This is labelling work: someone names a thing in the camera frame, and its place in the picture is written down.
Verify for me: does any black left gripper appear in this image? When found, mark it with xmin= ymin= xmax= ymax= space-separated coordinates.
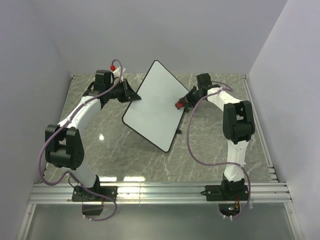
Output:
xmin=107 ymin=79 xmax=141 ymax=104

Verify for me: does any red bone-shaped eraser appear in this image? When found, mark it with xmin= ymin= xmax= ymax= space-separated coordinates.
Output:
xmin=174 ymin=101 xmax=184 ymax=110

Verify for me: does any white whiteboard with black frame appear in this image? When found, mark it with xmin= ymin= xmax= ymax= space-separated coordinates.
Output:
xmin=122 ymin=60 xmax=189 ymax=153

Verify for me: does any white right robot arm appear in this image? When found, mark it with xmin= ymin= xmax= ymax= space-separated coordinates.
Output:
xmin=175 ymin=73 xmax=255 ymax=202

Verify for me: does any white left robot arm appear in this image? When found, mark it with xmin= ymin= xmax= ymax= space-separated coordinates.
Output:
xmin=44 ymin=65 xmax=141 ymax=201

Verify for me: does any aluminium side rail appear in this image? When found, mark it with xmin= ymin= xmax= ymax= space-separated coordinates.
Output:
xmin=241 ymin=74 xmax=279 ymax=183

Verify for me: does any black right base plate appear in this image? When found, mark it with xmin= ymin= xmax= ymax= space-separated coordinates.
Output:
xmin=200 ymin=185 xmax=250 ymax=202

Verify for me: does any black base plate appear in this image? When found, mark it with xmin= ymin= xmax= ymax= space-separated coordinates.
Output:
xmin=200 ymin=185 xmax=250 ymax=202
xmin=71 ymin=186 xmax=118 ymax=202

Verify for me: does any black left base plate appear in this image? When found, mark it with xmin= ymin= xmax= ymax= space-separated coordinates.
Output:
xmin=71 ymin=186 xmax=118 ymax=202

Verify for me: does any aluminium mounting rail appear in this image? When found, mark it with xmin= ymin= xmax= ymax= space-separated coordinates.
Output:
xmin=28 ymin=182 xmax=292 ymax=205

